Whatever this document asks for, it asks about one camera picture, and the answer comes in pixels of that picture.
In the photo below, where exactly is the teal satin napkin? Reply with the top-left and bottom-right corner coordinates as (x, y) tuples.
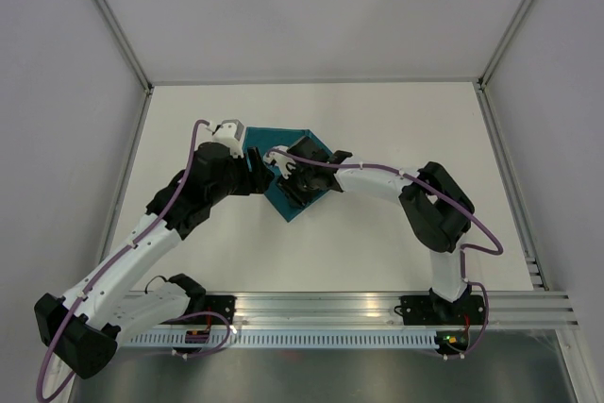
(244, 126), (331, 222)

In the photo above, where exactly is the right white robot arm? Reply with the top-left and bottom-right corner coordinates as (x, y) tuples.
(263, 137), (486, 326)

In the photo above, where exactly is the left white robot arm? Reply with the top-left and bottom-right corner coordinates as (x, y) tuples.
(34, 143), (274, 378)

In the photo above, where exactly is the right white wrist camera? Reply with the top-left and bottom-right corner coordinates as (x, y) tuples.
(262, 145), (296, 180)

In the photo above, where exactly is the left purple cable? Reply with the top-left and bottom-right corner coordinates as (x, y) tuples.
(36, 118), (237, 400)

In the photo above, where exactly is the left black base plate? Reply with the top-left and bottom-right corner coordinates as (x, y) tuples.
(183, 294), (237, 325)

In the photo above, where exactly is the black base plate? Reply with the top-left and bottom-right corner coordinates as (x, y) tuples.
(183, 294), (237, 325)
(394, 294), (486, 327)

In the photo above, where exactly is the white slotted cable duct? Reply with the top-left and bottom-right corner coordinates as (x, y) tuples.
(126, 328), (438, 350)

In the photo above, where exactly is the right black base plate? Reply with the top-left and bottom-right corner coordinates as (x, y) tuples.
(394, 294), (486, 327)

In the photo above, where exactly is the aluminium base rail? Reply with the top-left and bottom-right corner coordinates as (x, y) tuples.
(112, 290), (579, 328)

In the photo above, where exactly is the left aluminium frame post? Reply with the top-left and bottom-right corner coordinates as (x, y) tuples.
(92, 0), (153, 94)

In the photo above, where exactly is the aluminium frame corner post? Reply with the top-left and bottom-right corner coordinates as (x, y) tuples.
(477, 0), (537, 91)

